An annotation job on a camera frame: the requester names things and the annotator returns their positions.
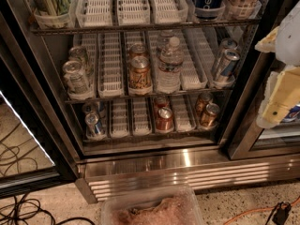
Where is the open fridge glass door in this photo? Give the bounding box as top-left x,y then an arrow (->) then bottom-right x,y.
0,17 -> 77,198

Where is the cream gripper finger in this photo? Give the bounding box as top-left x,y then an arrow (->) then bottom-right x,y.
262,67 -> 300,125
255,26 -> 278,53

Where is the red coke can front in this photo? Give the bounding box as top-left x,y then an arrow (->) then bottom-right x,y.
156,107 -> 173,131

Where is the silver blue can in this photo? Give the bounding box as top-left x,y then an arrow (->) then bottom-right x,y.
214,49 -> 240,83
211,37 -> 238,75

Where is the orange cable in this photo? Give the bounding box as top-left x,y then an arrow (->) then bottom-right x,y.
222,194 -> 300,225

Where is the red coke can rear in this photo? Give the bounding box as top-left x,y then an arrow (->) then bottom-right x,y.
154,97 -> 170,113

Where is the pepsi can right compartment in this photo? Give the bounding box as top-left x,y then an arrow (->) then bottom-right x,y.
282,104 -> 300,122

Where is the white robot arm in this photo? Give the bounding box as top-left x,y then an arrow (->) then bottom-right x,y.
255,1 -> 300,128

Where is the black plug adapter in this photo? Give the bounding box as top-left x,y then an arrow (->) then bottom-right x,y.
265,202 -> 292,225

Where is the blue can bottom front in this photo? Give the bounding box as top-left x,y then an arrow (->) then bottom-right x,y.
85,112 -> 105,137

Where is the clear plastic bin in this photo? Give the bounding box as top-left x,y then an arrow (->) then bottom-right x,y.
101,185 -> 205,225

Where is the orange can middle rear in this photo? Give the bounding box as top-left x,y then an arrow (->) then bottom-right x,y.
128,43 -> 149,59

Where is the orange can middle front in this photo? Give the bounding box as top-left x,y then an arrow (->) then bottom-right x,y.
129,56 -> 152,89

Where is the brown can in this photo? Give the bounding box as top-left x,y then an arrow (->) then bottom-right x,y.
195,92 -> 214,115
200,103 -> 220,128

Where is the brown can bottom rear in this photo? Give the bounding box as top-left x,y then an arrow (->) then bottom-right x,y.
195,92 -> 214,115

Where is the silver can left front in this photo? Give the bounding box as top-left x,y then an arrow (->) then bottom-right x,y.
63,60 -> 89,94

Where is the silver blue can front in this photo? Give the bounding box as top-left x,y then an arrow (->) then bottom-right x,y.
214,49 -> 240,83

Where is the clear water bottle rear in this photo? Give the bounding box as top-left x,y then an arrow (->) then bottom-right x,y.
157,30 -> 174,56

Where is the clear water bottle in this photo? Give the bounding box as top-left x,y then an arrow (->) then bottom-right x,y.
157,30 -> 174,56
157,37 -> 184,94

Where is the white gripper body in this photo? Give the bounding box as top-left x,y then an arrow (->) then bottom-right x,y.
255,65 -> 300,130

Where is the silver blue can rear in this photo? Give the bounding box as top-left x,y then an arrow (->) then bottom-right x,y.
211,37 -> 238,75

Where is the clear water bottle front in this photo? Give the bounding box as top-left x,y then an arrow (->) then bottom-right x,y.
157,37 -> 184,94

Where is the orange can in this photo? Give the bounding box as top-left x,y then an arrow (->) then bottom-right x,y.
129,56 -> 152,89
128,43 -> 149,59

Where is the red coke can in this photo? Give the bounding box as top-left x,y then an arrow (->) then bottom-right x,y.
156,107 -> 173,131
154,97 -> 170,113

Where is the black cable on floor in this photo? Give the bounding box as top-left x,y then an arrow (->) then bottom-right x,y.
0,192 -> 97,225

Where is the silver can left rear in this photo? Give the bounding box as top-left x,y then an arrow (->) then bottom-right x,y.
68,46 -> 94,76

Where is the brown can bottom front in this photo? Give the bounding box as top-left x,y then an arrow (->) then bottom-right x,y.
200,103 -> 220,128

